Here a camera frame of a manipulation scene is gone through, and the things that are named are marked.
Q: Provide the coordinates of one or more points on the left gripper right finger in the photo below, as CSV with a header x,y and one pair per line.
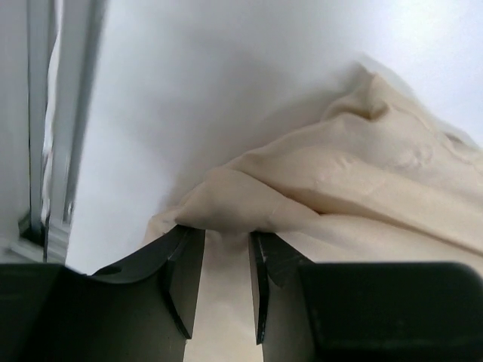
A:
x,y
280,318

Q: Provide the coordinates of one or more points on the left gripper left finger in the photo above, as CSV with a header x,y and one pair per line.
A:
x,y
140,308

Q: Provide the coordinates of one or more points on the aluminium frame rail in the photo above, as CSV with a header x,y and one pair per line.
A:
x,y
48,60

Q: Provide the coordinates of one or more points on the beige trousers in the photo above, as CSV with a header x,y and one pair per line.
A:
x,y
379,178

